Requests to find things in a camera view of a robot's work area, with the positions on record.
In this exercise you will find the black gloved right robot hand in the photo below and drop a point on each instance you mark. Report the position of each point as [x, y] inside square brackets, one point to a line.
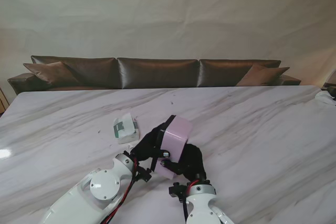
[194, 163]

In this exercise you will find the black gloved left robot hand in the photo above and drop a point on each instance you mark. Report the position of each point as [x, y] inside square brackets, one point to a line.
[148, 148]

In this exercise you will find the clear tissue pack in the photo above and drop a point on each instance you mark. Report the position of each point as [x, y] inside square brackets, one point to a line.
[126, 129]

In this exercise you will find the pink tissue box cover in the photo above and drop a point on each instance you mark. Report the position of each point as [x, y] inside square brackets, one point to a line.
[176, 137]

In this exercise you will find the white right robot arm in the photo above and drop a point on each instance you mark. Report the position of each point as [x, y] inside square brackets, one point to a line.
[202, 203]

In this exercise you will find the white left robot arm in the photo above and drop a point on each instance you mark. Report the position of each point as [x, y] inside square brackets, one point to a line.
[92, 195]

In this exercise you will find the brown leather sofa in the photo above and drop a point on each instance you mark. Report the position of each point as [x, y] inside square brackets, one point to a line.
[157, 73]

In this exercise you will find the brown throw cushion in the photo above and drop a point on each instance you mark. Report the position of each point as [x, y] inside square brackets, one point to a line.
[262, 75]
[50, 73]

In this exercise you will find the white crumpled cloth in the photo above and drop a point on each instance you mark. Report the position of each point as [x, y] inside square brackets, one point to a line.
[326, 98]

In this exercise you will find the wooden furniture edge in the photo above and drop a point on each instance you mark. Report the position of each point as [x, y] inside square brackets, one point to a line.
[2, 100]

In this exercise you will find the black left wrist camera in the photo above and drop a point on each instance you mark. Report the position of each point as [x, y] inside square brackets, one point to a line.
[144, 174]

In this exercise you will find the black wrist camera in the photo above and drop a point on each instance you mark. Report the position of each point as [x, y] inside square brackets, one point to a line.
[144, 174]
[177, 190]

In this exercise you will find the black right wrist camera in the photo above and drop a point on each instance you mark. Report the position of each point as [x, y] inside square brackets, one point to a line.
[177, 190]

